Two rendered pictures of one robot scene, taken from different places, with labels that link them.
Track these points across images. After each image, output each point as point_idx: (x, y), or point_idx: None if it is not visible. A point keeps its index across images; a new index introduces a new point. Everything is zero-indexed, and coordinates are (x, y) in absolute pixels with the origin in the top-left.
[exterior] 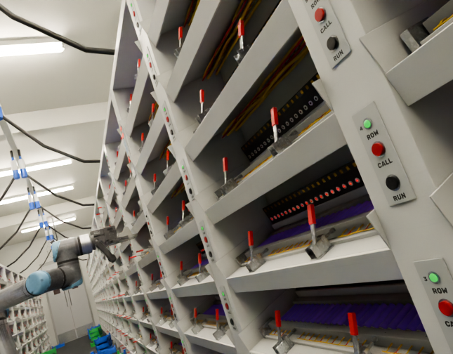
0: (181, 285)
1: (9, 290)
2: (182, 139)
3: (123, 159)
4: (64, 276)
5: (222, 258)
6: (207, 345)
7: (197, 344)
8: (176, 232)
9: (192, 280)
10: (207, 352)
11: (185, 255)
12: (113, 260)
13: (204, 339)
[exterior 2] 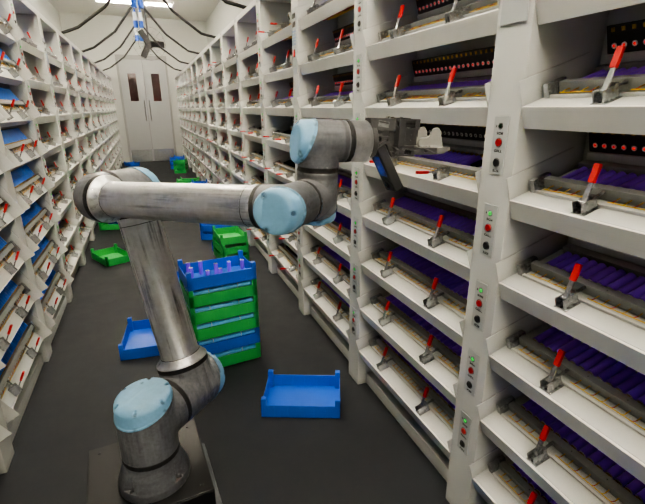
0: (565, 311)
1: (206, 198)
2: None
3: None
4: (320, 205)
5: None
6: (598, 444)
7: (532, 399)
8: (610, 208)
9: (622, 328)
10: (506, 386)
11: (540, 228)
12: (397, 189)
13: (605, 440)
